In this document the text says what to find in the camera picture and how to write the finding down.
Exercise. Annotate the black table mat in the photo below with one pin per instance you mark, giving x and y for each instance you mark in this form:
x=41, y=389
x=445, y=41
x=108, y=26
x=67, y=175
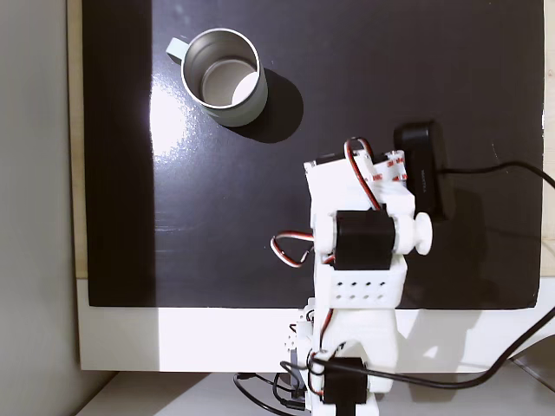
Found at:
x=390, y=65

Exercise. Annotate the pale green steel mug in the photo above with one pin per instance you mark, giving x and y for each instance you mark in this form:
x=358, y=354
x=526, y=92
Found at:
x=225, y=73

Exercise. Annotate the black oval camera box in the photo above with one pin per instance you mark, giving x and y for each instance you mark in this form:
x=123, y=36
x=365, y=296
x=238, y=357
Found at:
x=422, y=173

